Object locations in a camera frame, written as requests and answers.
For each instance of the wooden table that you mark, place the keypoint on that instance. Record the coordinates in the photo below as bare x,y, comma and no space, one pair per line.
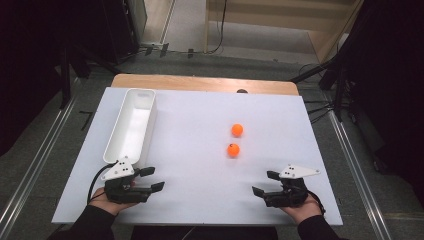
200,83

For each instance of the black curtain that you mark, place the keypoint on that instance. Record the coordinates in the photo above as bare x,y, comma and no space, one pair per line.
30,66
393,83

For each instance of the plain orange ball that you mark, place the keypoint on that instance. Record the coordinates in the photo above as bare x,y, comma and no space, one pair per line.
237,130

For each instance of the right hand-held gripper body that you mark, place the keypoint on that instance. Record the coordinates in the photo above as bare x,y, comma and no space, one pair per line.
286,196

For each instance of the black metal stand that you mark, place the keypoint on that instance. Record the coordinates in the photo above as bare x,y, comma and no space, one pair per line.
65,83
339,93

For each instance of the wooden shelf unit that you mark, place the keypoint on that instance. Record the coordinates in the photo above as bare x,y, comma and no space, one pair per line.
266,16

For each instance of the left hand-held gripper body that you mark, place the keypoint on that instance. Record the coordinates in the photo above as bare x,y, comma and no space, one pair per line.
121,193

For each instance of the metal floor rail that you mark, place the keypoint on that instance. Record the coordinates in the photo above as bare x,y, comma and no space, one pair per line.
36,160
358,173

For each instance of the white plastic bin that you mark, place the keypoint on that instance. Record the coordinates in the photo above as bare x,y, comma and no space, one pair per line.
133,126

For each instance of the black cabinet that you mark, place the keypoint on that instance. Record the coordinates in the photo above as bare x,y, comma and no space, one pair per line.
116,30

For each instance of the person's left hand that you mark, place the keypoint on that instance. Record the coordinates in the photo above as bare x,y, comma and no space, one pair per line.
100,200

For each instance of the orange ball with black mark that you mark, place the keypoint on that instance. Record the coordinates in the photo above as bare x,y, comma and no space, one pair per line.
233,150

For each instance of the person's right hand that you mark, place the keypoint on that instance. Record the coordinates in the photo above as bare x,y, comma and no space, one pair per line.
303,213

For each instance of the white board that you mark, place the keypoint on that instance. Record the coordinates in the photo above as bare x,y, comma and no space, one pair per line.
200,186

